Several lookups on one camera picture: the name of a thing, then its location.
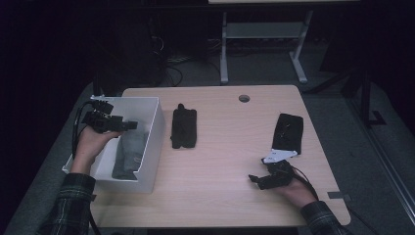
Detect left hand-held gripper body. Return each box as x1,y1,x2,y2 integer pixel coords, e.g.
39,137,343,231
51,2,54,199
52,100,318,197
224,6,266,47
80,94,127,134

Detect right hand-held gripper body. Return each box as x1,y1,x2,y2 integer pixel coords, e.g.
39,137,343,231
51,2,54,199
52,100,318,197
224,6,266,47
256,148,299,191

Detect white box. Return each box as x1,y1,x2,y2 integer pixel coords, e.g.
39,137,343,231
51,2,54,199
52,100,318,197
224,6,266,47
62,95,165,194

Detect person's left hand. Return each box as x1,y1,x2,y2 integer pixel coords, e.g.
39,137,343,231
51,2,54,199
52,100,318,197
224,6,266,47
69,125,125,176

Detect person's right hand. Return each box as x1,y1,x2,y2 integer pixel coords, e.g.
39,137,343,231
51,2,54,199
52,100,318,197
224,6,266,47
269,175,319,209

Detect black glove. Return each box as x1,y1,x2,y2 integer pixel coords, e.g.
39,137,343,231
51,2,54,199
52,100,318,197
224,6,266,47
169,103,198,150
271,113,304,156

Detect grey tape strip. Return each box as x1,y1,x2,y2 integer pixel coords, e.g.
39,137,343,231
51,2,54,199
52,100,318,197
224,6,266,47
327,191,352,203

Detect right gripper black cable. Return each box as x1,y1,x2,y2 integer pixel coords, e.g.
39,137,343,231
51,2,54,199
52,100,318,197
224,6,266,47
291,165,321,202

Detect black floor cables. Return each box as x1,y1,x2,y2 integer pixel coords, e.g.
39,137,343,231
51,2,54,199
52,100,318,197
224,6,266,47
148,16,223,88

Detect metal floor rail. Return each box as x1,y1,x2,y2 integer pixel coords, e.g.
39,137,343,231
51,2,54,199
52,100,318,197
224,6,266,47
344,96,415,227

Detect black floor bracket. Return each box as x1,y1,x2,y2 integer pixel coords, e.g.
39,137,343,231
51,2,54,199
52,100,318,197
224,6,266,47
366,110,388,127

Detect grey metal desk frame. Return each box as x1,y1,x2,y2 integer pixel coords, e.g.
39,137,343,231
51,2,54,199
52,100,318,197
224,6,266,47
219,9,314,86

